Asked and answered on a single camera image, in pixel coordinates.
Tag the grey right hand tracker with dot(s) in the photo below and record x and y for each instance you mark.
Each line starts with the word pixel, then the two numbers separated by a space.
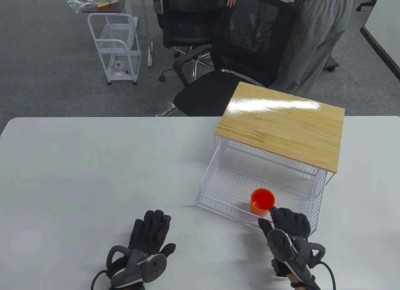
pixel 276 241

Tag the white metal post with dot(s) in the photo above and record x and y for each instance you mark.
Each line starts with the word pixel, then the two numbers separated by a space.
pixel 145 21

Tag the white mesh sliding drawer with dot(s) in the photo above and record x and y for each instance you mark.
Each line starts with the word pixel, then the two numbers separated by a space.
pixel 237 183

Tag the person's right forearm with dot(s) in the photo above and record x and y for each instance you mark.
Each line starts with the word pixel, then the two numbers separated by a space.
pixel 295 282

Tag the white desk with black edge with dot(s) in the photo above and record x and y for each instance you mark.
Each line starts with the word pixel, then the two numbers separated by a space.
pixel 387 21

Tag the white rolling cart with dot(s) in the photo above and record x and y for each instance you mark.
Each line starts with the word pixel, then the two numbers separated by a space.
pixel 118 53

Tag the black chair base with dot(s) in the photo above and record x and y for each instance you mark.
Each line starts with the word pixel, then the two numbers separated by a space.
pixel 370 2

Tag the small white item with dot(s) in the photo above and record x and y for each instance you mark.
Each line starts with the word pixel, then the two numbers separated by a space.
pixel 119 73
pixel 118 64

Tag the orange plastic cup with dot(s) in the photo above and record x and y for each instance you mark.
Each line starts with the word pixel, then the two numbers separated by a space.
pixel 262 202

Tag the person's left hand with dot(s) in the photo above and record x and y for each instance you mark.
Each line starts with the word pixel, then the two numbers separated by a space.
pixel 150 230

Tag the grey hand tracker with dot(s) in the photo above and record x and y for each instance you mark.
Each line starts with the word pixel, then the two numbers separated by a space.
pixel 276 241
pixel 154 266

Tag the black mesh office chair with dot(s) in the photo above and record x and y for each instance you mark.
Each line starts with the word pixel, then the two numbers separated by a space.
pixel 206 96

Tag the dark wooden side table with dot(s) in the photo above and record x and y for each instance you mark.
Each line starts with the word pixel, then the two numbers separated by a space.
pixel 115 7

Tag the grey left hand tracker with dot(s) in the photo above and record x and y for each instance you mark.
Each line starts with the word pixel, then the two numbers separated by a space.
pixel 154 266

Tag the person's right hand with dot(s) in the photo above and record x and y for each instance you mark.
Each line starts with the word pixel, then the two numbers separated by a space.
pixel 293 222

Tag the small yellow item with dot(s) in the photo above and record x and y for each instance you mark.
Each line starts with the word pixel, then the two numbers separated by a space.
pixel 103 4

